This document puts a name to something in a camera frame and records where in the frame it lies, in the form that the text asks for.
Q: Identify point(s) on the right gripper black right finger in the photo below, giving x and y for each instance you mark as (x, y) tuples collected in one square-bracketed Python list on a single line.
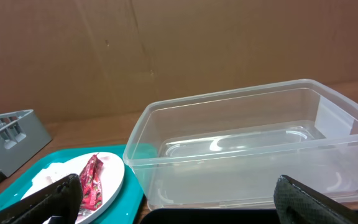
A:
[(298, 203)]

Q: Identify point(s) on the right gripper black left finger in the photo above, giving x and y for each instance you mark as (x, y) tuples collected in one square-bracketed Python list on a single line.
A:
[(59, 202)]

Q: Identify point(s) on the white tissue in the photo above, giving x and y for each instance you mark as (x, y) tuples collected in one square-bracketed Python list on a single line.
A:
[(54, 172)]

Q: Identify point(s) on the red snack wrapper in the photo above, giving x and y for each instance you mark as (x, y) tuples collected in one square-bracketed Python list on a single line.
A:
[(91, 184)]

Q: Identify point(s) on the grey dishwasher rack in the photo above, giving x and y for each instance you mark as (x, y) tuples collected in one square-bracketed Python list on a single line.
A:
[(22, 135)]

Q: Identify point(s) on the clear plastic waste bin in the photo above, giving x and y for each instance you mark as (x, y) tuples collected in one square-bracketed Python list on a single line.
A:
[(228, 149)]

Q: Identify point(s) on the black waste tray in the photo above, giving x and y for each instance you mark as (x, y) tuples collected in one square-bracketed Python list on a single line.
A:
[(211, 216)]

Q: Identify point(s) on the large pink plate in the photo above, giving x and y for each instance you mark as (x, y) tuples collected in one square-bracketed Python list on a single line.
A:
[(111, 176)]

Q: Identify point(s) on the teal plastic tray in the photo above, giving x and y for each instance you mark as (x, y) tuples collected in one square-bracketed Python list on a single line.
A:
[(123, 208)]

